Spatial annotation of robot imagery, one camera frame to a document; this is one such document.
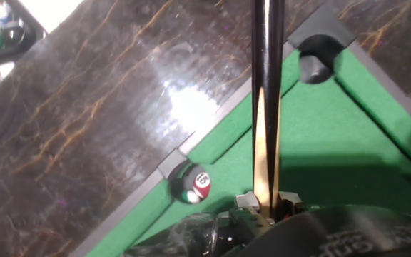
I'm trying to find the green striped pool ball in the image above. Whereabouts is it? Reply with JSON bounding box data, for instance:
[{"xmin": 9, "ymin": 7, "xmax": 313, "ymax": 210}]
[{"xmin": 181, "ymin": 189, "xmax": 201, "ymax": 205}]

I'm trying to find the maroon striped fifteen pool ball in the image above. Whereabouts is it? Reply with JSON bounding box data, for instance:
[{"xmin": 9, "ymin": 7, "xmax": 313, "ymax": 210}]
[{"xmin": 192, "ymin": 171, "xmax": 212, "ymax": 200}]

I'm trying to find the mini green felt pool table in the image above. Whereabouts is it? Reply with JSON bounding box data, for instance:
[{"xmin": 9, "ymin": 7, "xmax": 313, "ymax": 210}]
[{"xmin": 68, "ymin": 3, "xmax": 411, "ymax": 257}]

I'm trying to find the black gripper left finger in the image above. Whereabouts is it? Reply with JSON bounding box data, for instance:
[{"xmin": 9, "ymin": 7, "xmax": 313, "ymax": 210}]
[{"xmin": 226, "ymin": 191, "xmax": 275, "ymax": 237}]

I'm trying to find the black triangle ball rack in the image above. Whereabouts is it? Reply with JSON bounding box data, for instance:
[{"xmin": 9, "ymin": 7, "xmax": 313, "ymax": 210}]
[{"xmin": 0, "ymin": 0, "xmax": 48, "ymax": 71}]

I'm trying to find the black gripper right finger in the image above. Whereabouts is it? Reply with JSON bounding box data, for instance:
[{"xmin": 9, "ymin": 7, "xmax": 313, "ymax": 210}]
[{"xmin": 277, "ymin": 191, "xmax": 305, "ymax": 219}]

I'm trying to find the wooden pool cue black butt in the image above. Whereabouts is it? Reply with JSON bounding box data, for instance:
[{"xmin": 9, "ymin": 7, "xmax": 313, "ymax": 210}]
[{"xmin": 250, "ymin": 0, "xmax": 286, "ymax": 219}]

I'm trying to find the dark marble pattern board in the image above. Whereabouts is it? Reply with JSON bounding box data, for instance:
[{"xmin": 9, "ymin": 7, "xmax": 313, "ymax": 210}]
[{"xmin": 0, "ymin": 0, "xmax": 411, "ymax": 257}]

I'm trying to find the large white paper sheet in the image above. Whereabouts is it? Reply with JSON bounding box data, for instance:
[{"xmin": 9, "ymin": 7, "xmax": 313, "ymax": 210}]
[{"xmin": 0, "ymin": 0, "xmax": 85, "ymax": 106}]

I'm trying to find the black pool ball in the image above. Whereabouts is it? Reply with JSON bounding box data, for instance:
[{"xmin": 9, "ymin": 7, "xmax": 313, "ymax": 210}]
[{"xmin": 1, "ymin": 21, "xmax": 26, "ymax": 47}]

